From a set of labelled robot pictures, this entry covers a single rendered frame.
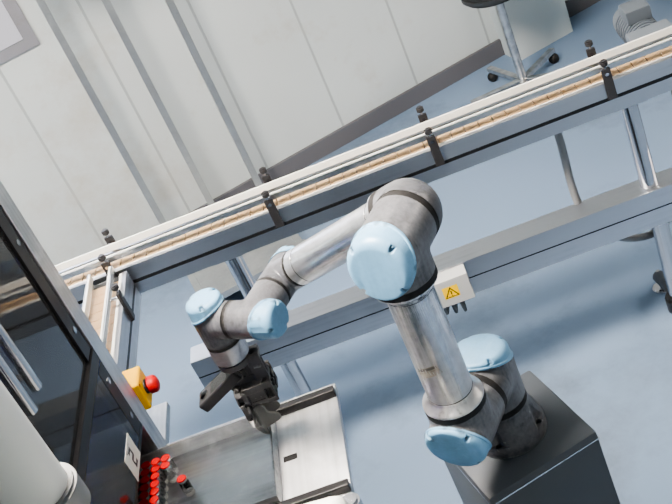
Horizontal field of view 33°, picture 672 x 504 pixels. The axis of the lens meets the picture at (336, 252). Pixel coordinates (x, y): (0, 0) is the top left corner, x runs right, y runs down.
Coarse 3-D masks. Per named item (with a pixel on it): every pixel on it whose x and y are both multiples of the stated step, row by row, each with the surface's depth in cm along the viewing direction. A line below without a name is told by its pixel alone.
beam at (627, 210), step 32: (608, 192) 322; (640, 192) 317; (544, 224) 321; (576, 224) 319; (608, 224) 320; (640, 224) 321; (448, 256) 326; (480, 256) 321; (512, 256) 322; (544, 256) 323; (352, 288) 331; (480, 288) 327; (320, 320) 327; (352, 320) 328; (384, 320) 330; (192, 352) 335; (288, 352) 332
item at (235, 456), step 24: (216, 432) 243; (240, 432) 244; (144, 456) 244; (192, 456) 243; (216, 456) 240; (240, 456) 238; (264, 456) 235; (192, 480) 237; (216, 480) 234; (240, 480) 232; (264, 480) 229
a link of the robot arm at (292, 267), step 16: (384, 192) 192; (416, 192) 189; (432, 192) 191; (368, 208) 199; (336, 224) 208; (352, 224) 203; (320, 240) 210; (336, 240) 207; (272, 256) 225; (288, 256) 217; (304, 256) 213; (320, 256) 211; (336, 256) 209; (272, 272) 219; (288, 272) 217; (304, 272) 215; (320, 272) 214; (288, 288) 219
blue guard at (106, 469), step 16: (96, 384) 224; (96, 400) 220; (112, 400) 229; (96, 416) 217; (112, 416) 226; (96, 432) 214; (112, 432) 222; (128, 432) 231; (96, 448) 212; (112, 448) 219; (96, 464) 209; (112, 464) 216; (96, 480) 206; (112, 480) 213; (128, 480) 221; (96, 496) 203; (112, 496) 210; (128, 496) 218
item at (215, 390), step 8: (216, 376) 231; (224, 376) 227; (232, 376) 226; (240, 376) 226; (208, 384) 232; (216, 384) 228; (224, 384) 227; (232, 384) 227; (200, 392) 233; (208, 392) 230; (216, 392) 228; (224, 392) 228; (200, 400) 231; (208, 400) 229; (216, 400) 229; (200, 408) 230; (208, 408) 230
